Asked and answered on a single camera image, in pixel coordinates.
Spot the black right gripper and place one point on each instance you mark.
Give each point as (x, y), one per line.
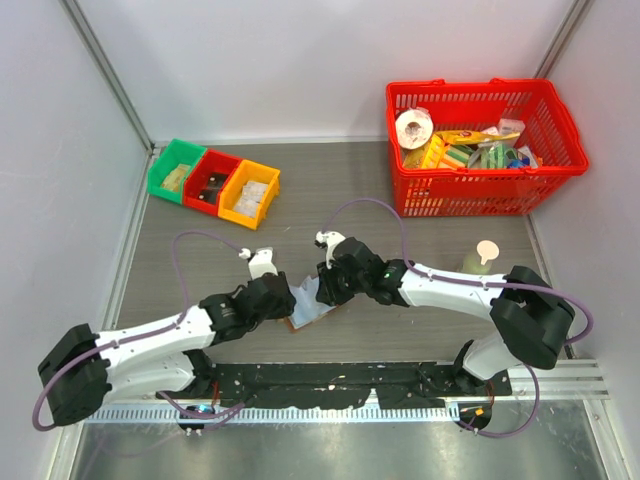
(328, 292)

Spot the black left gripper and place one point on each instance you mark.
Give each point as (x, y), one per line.
(285, 306)

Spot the brown leather card holder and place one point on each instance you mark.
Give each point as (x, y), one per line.
(306, 309)

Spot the silver white card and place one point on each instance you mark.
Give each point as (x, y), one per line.
(247, 206)

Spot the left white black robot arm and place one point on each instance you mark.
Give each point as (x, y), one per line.
(86, 369)

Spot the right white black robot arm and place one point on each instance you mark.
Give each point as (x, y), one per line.
(531, 323)

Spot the silver card in yellow bin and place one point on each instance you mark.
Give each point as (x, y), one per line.
(254, 191)

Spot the black cards in red bin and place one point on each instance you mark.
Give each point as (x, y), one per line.
(211, 190)

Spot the gold cards in green bin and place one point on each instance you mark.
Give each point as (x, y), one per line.
(175, 178)

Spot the green bottle white cap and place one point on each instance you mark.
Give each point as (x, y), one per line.
(480, 260)

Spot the yellow plastic bin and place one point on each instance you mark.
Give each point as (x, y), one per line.
(245, 172)

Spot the red plastic bin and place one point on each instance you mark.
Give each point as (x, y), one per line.
(204, 184)

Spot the yellow snack packets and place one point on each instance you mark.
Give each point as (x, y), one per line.
(450, 149)

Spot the white tape roll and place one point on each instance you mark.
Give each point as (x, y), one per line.
(414, 128)

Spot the green plastic bin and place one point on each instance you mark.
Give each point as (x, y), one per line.
(177, 152)

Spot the red shopping basket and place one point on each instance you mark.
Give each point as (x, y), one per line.
(550, 132)

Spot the green white package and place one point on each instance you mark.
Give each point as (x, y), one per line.
(495, 156)

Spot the blue white package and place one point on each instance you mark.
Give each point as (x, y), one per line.
(525, 157)

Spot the white pink box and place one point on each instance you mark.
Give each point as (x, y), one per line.
(506, 129)

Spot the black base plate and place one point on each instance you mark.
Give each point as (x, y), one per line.
(336, 386)

